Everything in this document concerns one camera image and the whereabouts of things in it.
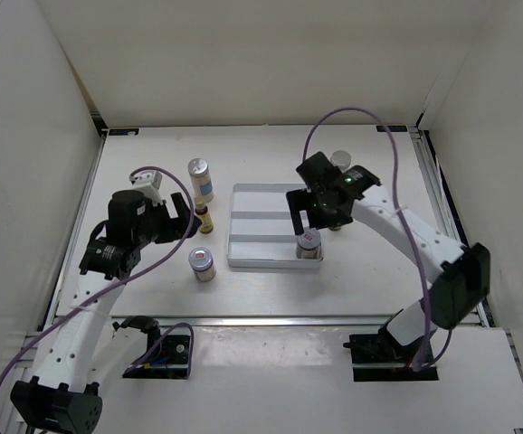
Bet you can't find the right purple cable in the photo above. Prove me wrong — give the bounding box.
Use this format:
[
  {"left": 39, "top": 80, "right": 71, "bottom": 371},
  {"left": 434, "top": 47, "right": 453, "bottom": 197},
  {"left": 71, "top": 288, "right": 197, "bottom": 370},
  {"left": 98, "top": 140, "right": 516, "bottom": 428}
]
[{"left": 304, "top": 107, "right": 453, "bottom": 373}]

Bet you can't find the tall white shaker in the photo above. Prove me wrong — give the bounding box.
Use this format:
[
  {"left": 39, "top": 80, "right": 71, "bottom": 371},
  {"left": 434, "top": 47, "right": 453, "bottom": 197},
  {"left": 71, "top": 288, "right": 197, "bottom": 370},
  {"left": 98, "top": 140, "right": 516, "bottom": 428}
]
[
  {"left": 329, "top": 150, "right": 352, "bottom": 172},
  {"left": 187, "top": 158, "right": 214, "bottom": 203}
]

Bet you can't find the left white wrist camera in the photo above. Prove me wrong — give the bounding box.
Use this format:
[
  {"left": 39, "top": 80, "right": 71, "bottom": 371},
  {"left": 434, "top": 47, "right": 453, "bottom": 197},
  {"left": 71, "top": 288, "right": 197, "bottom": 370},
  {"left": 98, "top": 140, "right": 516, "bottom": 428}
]
[{"left": 129, "top": 170, "right": 163, "bottom": 206}]

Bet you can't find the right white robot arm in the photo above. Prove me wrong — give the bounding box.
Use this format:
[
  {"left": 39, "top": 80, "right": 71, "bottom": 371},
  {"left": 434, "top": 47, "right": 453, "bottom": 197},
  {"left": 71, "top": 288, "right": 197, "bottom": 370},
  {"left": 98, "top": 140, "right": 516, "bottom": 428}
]
[{"left": 286, "top": 152, "right": 490, "bottom": 362}]

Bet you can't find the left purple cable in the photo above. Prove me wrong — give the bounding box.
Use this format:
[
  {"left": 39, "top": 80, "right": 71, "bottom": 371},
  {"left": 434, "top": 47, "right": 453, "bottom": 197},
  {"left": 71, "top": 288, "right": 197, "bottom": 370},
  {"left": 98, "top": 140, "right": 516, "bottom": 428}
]
[{"left": 0, "top": 165, "right": 197, "bottom": 433}]

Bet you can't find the right tall white shaker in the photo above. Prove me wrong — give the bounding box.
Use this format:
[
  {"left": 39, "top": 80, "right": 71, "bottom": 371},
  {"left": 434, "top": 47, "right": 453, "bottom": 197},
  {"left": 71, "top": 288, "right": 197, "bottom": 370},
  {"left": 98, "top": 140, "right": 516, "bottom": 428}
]
[{"left": 329, "top": 150, "right": 352, "bottom": 172}]

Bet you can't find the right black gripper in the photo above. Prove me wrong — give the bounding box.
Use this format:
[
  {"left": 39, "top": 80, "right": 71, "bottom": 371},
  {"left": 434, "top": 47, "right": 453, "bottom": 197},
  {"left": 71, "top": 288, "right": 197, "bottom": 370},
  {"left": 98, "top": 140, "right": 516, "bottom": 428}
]
[{"left": 286, "top": 188, "right": 353, "bottom": 237}]

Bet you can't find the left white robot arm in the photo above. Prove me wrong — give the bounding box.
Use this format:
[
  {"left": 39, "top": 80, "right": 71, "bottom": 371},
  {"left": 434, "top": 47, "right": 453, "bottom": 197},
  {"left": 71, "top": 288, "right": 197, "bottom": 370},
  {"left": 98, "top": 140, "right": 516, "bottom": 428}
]
[{"left": 10, "top": 187, "right": 199, "bottom": 433}]

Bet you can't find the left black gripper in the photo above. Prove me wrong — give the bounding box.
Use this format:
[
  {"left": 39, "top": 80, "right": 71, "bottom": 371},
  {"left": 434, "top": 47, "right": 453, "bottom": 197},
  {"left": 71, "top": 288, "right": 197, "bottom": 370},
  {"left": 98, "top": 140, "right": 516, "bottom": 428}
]
[{"left": 132, "top": 192, "right": 201, "bottom": 248}]

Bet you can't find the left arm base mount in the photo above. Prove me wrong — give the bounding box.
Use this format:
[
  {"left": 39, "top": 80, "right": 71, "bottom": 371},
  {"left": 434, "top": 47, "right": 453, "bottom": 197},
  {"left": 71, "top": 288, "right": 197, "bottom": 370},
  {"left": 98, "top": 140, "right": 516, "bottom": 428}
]
[{"left": 112, "top": 316, "right": 195, "bottom": 380}]

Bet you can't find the left tall white shaker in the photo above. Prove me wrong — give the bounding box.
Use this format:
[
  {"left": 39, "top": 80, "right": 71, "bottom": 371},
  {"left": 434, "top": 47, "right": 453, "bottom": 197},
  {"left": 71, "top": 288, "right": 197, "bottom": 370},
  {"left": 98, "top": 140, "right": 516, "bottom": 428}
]
[{"left": 187, "top": 158, "right": 214, "bottom": 203}]

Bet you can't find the short spice jar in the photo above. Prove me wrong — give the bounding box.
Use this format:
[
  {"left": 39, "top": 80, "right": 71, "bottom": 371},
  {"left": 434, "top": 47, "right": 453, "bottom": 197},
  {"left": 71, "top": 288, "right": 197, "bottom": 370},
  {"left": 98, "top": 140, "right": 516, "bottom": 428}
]
[
  {"left": 296, "top": 228, "right": 322, "bottom": 260},
  {"left": 188, "top": 247, "right": 216, "bottom": 282}
]

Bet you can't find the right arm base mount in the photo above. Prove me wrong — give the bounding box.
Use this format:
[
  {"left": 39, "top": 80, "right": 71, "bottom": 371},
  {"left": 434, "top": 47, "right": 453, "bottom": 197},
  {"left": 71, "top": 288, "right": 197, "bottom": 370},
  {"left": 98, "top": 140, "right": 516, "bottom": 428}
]
[{"left": 343, "top": 334, "right": 439, "bottom": 382}]

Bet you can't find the white divided organizer tray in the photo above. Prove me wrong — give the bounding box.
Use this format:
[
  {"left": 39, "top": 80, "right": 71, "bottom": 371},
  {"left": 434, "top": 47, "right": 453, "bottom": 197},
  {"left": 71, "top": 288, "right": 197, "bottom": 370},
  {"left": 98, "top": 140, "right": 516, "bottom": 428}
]
[{"left": 226, "top": 184, "right": 323, "bottom": 269}]

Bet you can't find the aluminium front rail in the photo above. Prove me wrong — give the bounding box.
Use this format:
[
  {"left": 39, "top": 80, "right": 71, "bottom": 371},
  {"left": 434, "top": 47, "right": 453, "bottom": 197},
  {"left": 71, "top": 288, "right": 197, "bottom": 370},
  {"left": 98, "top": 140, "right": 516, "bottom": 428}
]
[{"left": 102, "top": 314, "right": 398, "bottom": 327}]

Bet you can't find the purple cable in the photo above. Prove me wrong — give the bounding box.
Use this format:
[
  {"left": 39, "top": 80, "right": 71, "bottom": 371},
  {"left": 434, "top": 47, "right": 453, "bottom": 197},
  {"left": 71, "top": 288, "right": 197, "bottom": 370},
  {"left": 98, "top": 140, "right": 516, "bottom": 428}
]
[
  {"left": 0, "top": 165, "right": 197, "bottom": 433},
  {"left": 304, "top": 107, "right": 453, "bottom": 373}
]

